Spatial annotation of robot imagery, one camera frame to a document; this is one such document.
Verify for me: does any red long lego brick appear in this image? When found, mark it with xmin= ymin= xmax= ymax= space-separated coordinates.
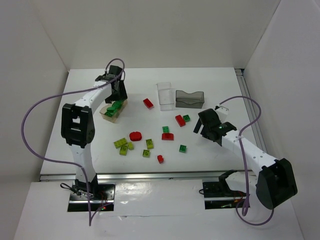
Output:
xmin=143 ymin=98 xmax=154 ymax=110

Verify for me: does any green small lego brick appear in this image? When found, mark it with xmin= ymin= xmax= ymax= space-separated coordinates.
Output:
xmin=162 ymin=126 xmax=170 ymax=133

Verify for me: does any red arched lego brick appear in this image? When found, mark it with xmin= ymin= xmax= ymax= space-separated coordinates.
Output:
xmin=161 ymin=132 xmax=174 ymax=141

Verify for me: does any red round lego piece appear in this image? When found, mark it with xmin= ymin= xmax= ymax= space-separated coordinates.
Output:
xmin=129 ymin=131 xmax=142 ymax=142

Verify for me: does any small red lego piece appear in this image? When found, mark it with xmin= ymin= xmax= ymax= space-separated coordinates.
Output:
xmin=157 ymin=155 xmax=164 ymax=164

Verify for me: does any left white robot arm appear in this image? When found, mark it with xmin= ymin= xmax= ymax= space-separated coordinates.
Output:
xmin=61 ymin=65 xmax=128 ymax=196

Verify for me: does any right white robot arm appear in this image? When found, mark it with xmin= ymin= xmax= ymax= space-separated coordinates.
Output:
xmin=193 ymin=108 xmax=298 ymax=210

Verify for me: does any green lego beside red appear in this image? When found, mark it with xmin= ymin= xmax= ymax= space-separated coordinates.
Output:
xmin=182 ymin=114 xmax=191 ymax=123

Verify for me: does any smoky grey plastic container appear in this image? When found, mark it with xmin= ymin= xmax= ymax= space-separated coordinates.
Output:
xmin=175 ymin=90 xmax=205 ymax=109

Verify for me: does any tan translucent container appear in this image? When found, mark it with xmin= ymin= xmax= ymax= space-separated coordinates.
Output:
xmin=99 ymin=100 xmax=128 ymax=123

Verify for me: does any clear plastic container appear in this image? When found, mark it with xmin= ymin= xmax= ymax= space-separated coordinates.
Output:
xmin=156 ymin=82 xmax=174 ymax=111

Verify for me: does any lime long lego brick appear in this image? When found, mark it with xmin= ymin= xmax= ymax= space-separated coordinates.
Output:
xmin=113 ymin=137 xmax=128 ymax=149

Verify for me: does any lime small lego brick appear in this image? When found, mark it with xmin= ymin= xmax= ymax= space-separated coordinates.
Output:
xmin=127 ymin=142 xmax=134 ymax=150

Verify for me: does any lime lego brick center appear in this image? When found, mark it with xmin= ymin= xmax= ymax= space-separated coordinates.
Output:
xmin=145 ymin=138 xmax=154 ymax=150

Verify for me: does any lime square lego brick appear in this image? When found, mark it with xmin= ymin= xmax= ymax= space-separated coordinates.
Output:
xmin=119 ymin=145 xmax=128 ymax=156

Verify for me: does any lime lego brick lower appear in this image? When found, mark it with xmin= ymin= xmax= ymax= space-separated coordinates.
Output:
xmin=142 ymin=149 xmax=151 ymax=158

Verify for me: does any aluminium rail front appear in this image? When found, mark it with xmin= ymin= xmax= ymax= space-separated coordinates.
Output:
xmin=39 ymin=171 xmax=224 ymax=182

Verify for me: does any aluminium rail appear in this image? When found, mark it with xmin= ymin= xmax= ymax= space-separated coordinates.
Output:
xmin=39 ymin=171 xmax=224 ymax=182
xmin=234 ymin=68 xmax=267 ymax=152

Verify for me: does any aluminium rail right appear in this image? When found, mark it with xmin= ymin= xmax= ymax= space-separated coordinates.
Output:
xmin=234 ymin=68 xmax=267 ymax=152

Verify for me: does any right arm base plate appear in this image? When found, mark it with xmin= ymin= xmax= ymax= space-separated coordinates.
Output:
xmin=198 ymin=170 xmax=247 ymax=210

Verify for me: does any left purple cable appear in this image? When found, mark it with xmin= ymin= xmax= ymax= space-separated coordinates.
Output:
xmin=20 ymin=58 xmax=126 ymax=227

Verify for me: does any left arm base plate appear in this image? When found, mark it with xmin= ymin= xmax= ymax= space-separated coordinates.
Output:
xmin=67 ymin=183 xmax=116 ymax=213

